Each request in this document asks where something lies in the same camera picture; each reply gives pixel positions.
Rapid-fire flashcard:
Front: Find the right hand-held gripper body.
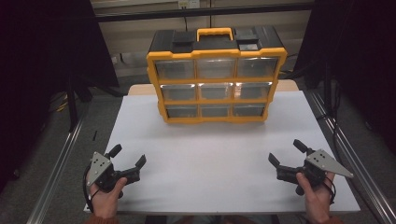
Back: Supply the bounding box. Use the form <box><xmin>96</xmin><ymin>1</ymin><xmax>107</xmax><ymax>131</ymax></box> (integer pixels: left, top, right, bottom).
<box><xmin>276</xmin><ymin>148</ymin><xmax>355</xmax><ymax>197</ymax></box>

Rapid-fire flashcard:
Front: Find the black curtain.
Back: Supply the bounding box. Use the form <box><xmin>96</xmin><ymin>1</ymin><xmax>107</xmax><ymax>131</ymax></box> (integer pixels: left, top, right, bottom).
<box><xmin>293</xmin><ymin>0</ymin><xmax>396</xmax><ymax>155</ymax></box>
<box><xmin>0</xmin><ymin>0</ymin><xmax>120</xmax><ymax>190</ymax></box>

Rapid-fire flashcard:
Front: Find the black floor cable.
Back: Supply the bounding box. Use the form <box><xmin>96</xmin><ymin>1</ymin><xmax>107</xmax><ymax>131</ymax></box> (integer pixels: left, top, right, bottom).
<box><xmin>317</xmin><ymin>79</ymin><xmax>344</xmax><ymax>164</ymax></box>

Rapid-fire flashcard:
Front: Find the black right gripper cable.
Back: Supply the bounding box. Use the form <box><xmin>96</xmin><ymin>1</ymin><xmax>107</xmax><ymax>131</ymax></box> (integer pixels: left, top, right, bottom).
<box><xmin>322</xmin><ymin>176</ymin><xmax>338</xmax><ymax>205</ymax></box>

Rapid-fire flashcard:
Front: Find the aluminium floor rail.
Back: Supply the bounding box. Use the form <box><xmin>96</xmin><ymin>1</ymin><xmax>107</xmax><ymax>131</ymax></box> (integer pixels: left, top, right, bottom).
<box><xmin>305</xmin><ymin>89</ymin><xmax>396</xmax><ymax>224</ymax></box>
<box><xmin>25</xmin><ymin>119</ymin><xmax>84</xmax><ymax>224</ymax></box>

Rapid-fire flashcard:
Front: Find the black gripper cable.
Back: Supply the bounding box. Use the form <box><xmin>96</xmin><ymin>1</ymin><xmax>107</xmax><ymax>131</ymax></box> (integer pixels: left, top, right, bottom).
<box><xmin>322</xmin><ymin>176</ymin><xmax>338</xmax><ymax>205</ymax></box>
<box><xmin>81</xmin><ymin>164</ymin><xmax>101</xmax><ymax>214</ymax></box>

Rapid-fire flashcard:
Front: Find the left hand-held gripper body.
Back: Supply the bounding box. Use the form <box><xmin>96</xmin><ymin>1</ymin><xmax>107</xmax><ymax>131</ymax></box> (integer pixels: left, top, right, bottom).
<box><xmin>86</xmin><ymin>151</ymin><xmax>141</xmax><ymax>193</ymax></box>

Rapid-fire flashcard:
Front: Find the person's left hand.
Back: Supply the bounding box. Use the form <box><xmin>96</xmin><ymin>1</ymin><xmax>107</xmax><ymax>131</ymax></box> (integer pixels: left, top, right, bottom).
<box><xmin>89</xmin><ymin>176</ymin><xmax>129</xmax><ymax>218</ymax></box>

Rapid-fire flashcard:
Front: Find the black metal stand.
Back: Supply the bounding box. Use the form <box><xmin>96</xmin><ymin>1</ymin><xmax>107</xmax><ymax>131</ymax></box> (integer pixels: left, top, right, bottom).
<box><xmin>65</xmin><ymin>73</ymin><xmax>79</xmax><ymax>133</ymax></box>

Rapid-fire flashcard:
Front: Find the yellow and black drawer organizer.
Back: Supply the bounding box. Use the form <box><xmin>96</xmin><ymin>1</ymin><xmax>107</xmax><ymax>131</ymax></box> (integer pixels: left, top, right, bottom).
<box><xmin>146</xmin><ymin>27</ymin><xmax>289</xmax><ymax>125</ymax></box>

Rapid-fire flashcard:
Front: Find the set of clear plastic drawers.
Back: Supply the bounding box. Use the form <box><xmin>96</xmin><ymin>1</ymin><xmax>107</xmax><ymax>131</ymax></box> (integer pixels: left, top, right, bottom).
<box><xmin>154</xmin><ymin>57</ymin><xmax>279</xmax><ymax>119</ymax></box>

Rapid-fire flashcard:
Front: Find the black horizontal bar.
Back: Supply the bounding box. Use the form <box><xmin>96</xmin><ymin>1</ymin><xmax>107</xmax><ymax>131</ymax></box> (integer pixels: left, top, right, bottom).
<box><xmin>92</xmin><ymin>2</ymin><xmax>315</xmax><ymax>23</ymax></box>

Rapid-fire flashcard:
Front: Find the white wall outlet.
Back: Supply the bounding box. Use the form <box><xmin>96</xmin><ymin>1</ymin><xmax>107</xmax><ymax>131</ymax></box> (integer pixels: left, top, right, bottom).
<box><xmin>177</xmin><ymin>0</ymin><xmax>201</xmax><ymax>9</ymax></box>

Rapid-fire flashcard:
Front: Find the person's right hand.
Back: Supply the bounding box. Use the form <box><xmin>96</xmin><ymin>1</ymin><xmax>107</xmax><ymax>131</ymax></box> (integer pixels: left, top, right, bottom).
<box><xmin>295</xmin><ymin>172</ymin><xmax>336</xmax><ymax>224</ymax></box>

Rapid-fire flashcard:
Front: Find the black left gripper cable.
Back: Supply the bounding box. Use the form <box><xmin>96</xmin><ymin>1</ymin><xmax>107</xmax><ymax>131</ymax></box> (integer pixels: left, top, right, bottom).
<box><xmin>81</xmin><ymin>164</ymin><xmax>101</xmax><ymax>214</ymax></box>

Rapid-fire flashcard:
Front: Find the yellow floor cable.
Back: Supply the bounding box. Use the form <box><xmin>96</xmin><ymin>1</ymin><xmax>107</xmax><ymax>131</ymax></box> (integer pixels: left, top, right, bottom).
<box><xmin>54</xmin><ymin>92</ymin><xmax>70</xmax><ymax>114</ymax></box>

